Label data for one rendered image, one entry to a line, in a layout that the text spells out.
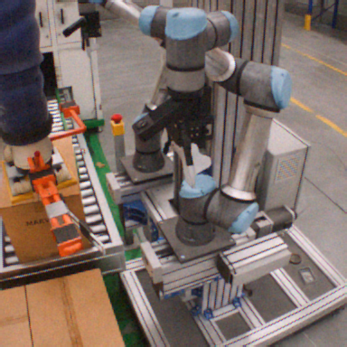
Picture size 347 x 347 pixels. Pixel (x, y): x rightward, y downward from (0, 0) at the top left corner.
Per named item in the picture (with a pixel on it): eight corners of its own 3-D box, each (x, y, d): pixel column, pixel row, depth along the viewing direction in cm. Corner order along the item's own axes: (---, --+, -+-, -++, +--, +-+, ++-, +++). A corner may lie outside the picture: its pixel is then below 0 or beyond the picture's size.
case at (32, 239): (21, 198, 229) (6, 145, 206) (79, 187, 239) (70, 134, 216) (20, 266, 182) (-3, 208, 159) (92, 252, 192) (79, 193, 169)
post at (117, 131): (124, 240, 275) (110, 120, 218) (132, 239, 277) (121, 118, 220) (126, 247, 270) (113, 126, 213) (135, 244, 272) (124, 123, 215)
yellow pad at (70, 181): (38, 154, 172) (36, 145, 169) (58, 148, 176) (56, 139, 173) (55, 192, 147) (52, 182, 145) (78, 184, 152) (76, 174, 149)
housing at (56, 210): (46, 215, 120) (43, 205, 117) (65, 210, 123) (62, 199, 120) (51, 228, 115) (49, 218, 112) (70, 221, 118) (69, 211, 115)
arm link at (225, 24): (198, 4, 79) (169, 11, 71) (242, 11, 73) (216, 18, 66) (198, 37, 83) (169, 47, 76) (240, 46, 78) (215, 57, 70)
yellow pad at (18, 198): (1, 164, 164) (-2, 155, 161) (21, 158, 168) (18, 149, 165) (12, 205, 140) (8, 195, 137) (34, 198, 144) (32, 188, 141)
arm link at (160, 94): (133, 132, 172) (174, 23, 141) (139, 118, 184) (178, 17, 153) (157, 142, 173) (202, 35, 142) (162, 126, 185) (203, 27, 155)
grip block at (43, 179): (30, 182, 135) (26, 170, 132) (53, 175, 139) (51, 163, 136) (34, 195, 129) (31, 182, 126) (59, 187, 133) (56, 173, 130)
